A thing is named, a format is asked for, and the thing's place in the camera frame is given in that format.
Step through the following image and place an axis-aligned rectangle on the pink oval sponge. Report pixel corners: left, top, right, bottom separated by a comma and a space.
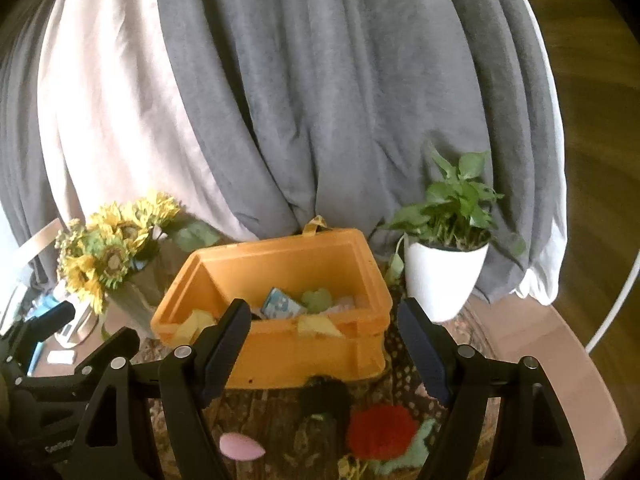
219, 432, 266, 462

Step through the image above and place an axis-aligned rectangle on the red fluffy strawberry plush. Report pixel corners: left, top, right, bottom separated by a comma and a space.
346, 404, 437, 476

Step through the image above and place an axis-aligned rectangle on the blue white tissue pack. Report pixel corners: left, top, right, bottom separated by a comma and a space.
260, 287, 306, 320

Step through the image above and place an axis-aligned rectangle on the black green round plush ball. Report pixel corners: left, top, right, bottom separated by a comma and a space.
298, 376, 352, 455

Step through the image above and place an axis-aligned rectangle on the yellow strap keychain toy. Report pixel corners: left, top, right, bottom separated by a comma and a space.
337, 454, 369, 480

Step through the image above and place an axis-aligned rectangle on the lavender ribbed plush roll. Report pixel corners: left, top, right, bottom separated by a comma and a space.
326, 296, 356, 314

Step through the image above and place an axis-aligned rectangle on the green frog plush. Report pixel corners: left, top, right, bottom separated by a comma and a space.
300, 288, 334, 315

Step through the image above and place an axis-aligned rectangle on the white remote control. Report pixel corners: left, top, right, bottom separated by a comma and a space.
47, 349, 76, 366

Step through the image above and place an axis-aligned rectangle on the round tray with items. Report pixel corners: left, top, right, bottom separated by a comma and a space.
53, 281, 99, 349

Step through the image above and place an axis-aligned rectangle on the sunflower bouquet in vase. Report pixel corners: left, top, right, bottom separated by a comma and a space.
54, 192, 226, 337

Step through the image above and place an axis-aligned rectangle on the patterned oriental rug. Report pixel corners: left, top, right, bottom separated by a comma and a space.
134, 306, 500, 479

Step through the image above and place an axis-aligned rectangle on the potted green plant white pot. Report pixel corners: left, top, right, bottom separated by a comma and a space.
382, 144, 533, 323

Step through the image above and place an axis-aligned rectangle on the orange plastic storage crate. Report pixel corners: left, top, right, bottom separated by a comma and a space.
151, 219, 392, 389

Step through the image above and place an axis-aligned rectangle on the white floor lamp pole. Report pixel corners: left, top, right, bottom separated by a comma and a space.
585, 252, 640, 354

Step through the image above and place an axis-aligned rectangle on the beige sheer curtain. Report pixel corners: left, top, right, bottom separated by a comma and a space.
37, 0, 254, 242

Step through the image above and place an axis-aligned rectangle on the grey curtain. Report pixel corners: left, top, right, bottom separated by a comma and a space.
1, 0, 567, 304

